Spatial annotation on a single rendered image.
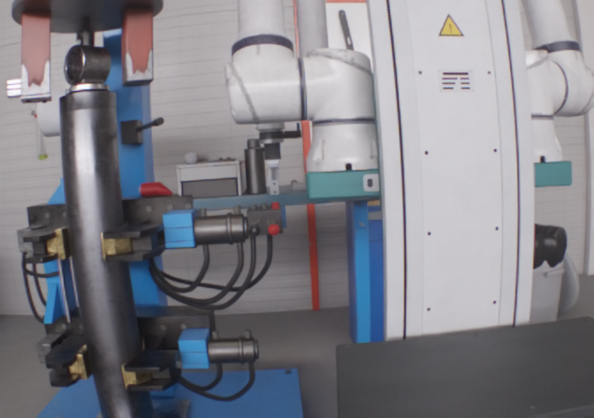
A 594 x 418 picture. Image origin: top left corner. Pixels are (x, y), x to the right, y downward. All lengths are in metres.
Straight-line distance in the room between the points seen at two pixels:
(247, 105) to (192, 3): 2.80
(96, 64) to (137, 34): 0.19
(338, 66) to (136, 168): 1.21
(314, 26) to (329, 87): 0.33
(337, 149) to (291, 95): 0.15
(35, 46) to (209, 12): 2.26
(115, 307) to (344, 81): 1.09
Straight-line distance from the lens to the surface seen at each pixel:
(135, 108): 2.10
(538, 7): 1.42
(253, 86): 1.08
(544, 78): 1.22
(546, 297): 3.09
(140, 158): 2.08
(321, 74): 1.09
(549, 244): 2.97
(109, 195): 1.67
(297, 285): 3.75
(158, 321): 1.96
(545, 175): 1.20
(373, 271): 2.55
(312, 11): 1.38
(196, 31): 3.77
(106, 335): 1.75
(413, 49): 1.01
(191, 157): 1.82
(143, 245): 1.62
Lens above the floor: 1.21
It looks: 6 degrees down
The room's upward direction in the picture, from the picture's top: 4 degrees counter-clockwise
